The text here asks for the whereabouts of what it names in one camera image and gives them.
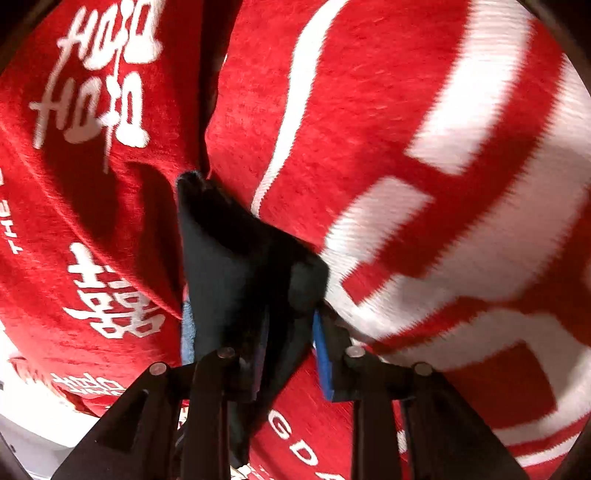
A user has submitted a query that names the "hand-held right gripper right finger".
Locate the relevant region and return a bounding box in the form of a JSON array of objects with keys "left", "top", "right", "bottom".
[{"left": 312, "top": 308, "right": 530, "bottom": 480}]

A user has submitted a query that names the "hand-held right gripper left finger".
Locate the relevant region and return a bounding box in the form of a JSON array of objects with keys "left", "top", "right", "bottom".
[{"left": 51, "top": 298, "right": 242, "bottom": 480}]

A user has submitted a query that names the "red blanket with white print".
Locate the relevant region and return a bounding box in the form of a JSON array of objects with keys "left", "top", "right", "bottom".
[{"left": 0, "top": 0, "right": 591, "bottom": 480}]

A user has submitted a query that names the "black pants grey patterned waistband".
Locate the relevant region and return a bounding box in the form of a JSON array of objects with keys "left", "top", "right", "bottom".
[{"left": 177, "top": 170, "right": 331, "bottom": 468}]

